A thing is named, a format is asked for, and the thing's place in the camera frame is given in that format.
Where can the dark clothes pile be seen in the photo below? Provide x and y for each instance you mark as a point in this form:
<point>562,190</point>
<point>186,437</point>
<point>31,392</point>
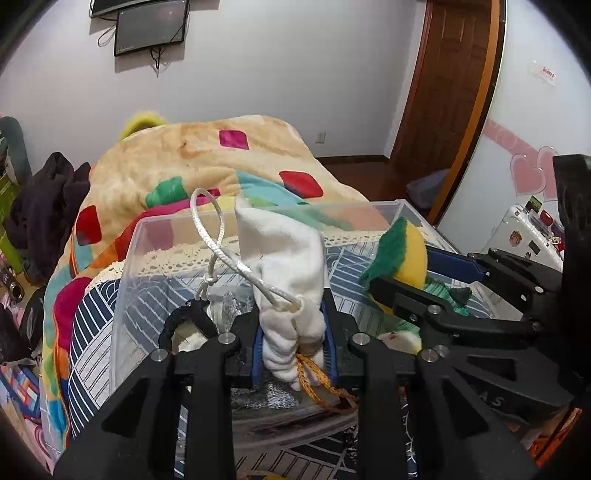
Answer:
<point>46,203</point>

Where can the grey cushion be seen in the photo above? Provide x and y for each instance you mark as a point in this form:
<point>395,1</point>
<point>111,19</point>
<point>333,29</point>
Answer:
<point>14,143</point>

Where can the white wall label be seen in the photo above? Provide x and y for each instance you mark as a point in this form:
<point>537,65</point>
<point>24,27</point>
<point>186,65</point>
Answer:
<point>542,72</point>

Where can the dark bag on floor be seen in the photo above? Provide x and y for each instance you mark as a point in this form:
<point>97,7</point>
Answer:
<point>427,189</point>

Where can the white suitcase with stickers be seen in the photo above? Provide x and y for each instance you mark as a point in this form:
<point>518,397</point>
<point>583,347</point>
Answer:
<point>521,235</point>

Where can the cream lace cloth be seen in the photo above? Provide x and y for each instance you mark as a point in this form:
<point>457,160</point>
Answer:
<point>171,256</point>

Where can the colourful patterned fleece blanket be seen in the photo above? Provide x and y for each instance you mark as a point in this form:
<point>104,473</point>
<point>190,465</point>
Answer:
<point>184,147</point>

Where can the green knitted cloth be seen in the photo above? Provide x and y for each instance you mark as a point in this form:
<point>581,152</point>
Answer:
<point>445,293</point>

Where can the yellow green fluffy plush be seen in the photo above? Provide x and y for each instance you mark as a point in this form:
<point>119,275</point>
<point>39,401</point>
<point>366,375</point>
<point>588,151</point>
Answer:
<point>141,122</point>

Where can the black plastic bag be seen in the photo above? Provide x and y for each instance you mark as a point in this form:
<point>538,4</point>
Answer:
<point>21,327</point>

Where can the white plush toy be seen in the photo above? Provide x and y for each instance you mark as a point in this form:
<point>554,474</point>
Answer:
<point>399,340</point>

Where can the colourful printed cloth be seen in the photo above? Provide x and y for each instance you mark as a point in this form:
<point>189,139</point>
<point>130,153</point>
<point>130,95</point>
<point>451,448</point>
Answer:
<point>23,406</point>

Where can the yellow green sponge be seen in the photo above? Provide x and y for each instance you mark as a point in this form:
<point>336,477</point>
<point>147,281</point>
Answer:
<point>406,254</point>

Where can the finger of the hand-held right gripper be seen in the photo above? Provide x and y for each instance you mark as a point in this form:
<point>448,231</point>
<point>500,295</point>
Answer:
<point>406,295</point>
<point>450,265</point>

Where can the white wall socket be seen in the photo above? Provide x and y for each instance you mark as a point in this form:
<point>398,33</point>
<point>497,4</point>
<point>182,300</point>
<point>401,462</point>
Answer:
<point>321,137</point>

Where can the brown wooden door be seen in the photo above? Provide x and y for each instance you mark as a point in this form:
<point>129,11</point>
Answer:
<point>443,92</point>

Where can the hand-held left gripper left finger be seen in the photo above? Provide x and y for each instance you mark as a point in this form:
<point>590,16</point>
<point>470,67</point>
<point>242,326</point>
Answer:
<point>257,357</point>

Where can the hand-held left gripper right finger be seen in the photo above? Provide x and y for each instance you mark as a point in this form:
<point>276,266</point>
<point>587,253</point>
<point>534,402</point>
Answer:
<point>330,364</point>

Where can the pink heart wall stickers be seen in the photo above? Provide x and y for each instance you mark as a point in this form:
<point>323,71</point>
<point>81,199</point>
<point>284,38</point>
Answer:
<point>526,170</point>

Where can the wall-mounted black monitor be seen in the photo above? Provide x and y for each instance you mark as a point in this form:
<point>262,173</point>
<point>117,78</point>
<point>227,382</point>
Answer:
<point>150,25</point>

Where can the clear plastic storage box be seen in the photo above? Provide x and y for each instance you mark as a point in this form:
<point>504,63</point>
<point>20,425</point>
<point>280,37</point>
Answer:
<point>152,258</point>

